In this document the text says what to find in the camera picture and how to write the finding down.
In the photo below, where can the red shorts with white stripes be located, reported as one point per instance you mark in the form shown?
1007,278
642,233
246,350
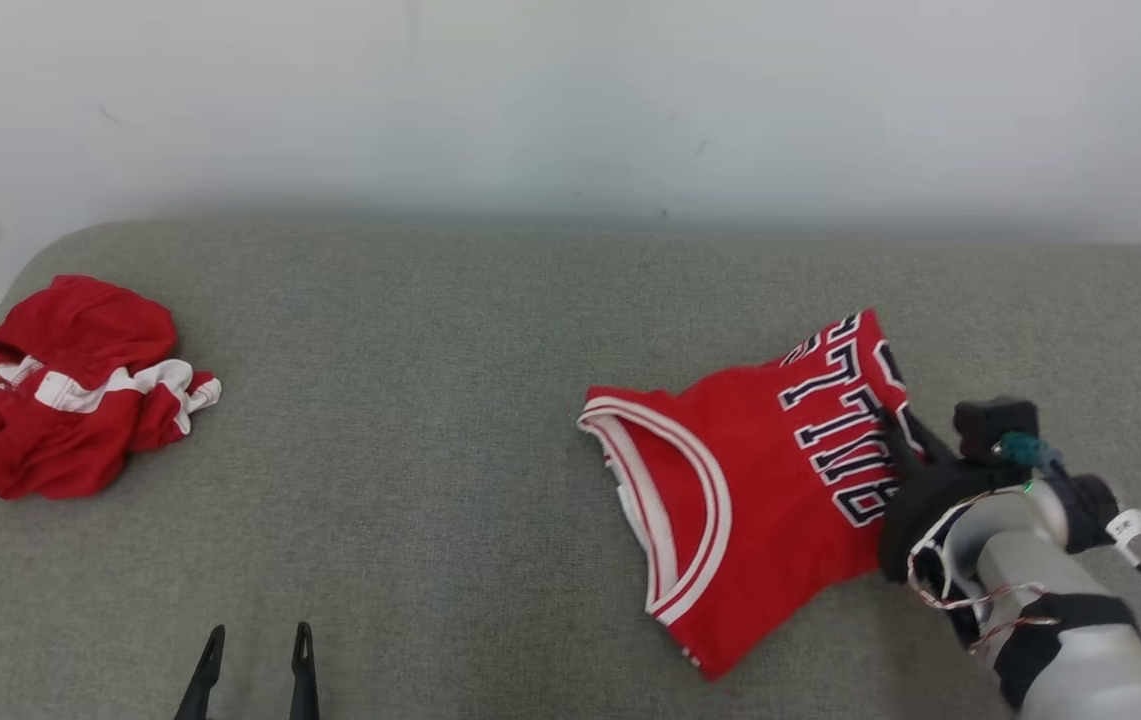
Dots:
70,440

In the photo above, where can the red basketball jersey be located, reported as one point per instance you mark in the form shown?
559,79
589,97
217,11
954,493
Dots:
760,520

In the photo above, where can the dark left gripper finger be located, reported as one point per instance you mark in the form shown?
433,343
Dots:
200,685
304,680

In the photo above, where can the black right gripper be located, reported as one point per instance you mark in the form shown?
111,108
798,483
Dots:
920,500

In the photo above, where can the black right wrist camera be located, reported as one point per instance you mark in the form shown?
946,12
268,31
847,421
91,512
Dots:
990,425

